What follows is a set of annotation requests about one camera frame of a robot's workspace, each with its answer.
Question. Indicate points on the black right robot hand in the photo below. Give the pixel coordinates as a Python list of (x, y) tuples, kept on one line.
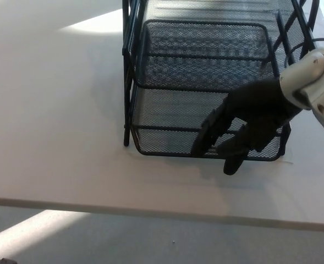
[(258, 110)]

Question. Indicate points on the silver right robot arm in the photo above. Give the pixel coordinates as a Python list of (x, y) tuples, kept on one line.
[(310, 74)]

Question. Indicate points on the black mesh tray with label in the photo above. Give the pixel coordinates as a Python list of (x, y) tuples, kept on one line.
[(172, 110)]

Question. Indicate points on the black mesh tray, shallow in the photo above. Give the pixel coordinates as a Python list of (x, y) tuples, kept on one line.
[(205, 41)]

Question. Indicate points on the black metal rack frame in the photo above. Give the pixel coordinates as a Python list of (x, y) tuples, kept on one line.
[(126, 115)]

